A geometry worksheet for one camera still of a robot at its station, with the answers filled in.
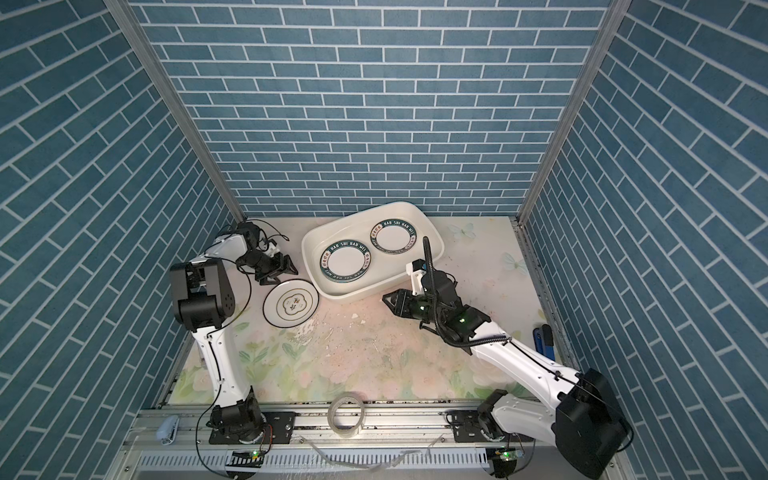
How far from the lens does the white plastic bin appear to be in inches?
39.7

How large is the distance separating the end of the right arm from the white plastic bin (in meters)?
0.23

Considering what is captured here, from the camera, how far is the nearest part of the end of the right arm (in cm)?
60
